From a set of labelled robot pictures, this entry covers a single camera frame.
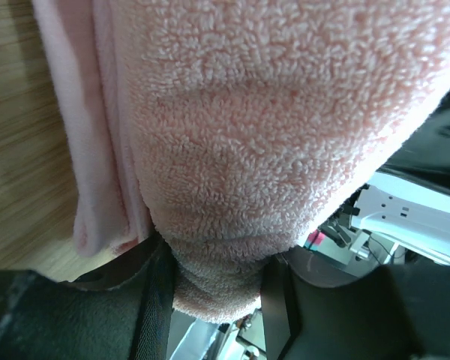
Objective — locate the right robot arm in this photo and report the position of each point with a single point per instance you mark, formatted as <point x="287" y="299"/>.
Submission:
<point x="408" y="198"/>

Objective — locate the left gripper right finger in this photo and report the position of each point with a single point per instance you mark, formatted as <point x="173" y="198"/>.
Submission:
<point x="313" y="310"/>

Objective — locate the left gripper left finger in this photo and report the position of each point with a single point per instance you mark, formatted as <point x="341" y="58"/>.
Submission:
<point x="121" y="310"/>

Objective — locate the plain pink towel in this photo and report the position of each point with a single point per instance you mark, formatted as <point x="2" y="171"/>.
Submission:
<point x="234" y="128"/>

